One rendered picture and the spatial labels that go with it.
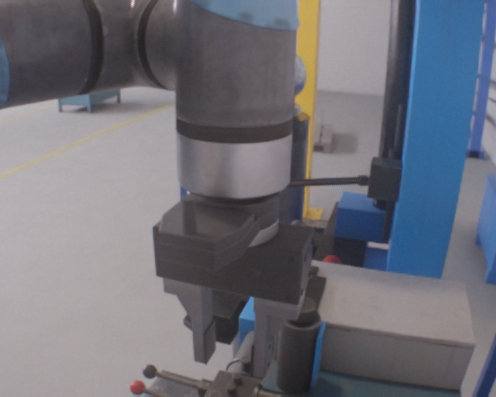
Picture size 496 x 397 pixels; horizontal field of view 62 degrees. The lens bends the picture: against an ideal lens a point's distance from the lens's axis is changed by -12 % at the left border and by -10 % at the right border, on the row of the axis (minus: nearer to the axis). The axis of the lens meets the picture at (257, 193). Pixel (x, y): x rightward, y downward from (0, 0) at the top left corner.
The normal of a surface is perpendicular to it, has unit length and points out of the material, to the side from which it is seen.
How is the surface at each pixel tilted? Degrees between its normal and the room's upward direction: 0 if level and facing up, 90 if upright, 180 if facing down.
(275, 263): 90
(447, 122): 90
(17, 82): 121
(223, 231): 0
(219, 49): 90
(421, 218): 90
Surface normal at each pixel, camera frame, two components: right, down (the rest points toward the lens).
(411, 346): -0.29, 0.34
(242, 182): 0.20, 0.35
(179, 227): 0.03, -0.93
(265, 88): 0.51, 0.32
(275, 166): 0.69, 0.28
